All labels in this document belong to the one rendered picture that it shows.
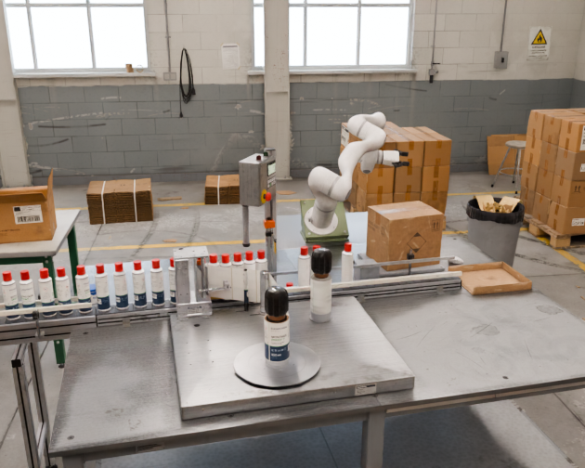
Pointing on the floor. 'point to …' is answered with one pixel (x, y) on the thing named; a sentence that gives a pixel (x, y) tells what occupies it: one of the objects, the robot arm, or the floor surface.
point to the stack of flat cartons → (120, 201)
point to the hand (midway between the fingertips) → (407, 159)
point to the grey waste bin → (495, 239)
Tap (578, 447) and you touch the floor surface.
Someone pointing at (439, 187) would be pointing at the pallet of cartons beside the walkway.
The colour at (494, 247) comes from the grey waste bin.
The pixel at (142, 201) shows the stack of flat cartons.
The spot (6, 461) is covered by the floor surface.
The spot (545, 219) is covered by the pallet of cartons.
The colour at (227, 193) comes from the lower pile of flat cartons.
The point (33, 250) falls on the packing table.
